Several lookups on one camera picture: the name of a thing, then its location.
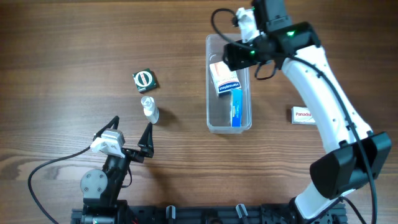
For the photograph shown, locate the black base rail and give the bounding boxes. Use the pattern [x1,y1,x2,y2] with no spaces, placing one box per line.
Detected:
[70,203,346,224]

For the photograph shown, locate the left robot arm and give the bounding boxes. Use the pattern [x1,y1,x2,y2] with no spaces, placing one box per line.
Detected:
[71,116,154,224]

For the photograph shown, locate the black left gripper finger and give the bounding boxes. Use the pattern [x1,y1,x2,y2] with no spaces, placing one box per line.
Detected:
[137,123,154,149]
[93,116,119,140]

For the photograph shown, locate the clear plastic container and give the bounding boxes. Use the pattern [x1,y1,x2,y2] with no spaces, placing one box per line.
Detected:
[206,34,252,134]

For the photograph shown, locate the white Panadol box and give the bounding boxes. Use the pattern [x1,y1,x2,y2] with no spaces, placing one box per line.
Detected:
[291,106,316,125]

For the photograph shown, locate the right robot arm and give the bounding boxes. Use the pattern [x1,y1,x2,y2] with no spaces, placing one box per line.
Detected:
[222,1,392,223]

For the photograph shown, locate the white spray bottle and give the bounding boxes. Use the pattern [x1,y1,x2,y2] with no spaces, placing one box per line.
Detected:
[141,96,159,124]

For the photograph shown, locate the blue and yellow box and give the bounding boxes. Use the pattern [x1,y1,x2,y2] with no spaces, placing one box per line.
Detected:
[230,89,243,127]

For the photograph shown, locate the green square box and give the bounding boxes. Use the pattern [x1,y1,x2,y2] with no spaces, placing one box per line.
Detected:
[132,68,158,93]

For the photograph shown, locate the white Hansaplast plaster box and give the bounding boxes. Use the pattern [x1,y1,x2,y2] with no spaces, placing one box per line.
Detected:
[210,62,241,95]

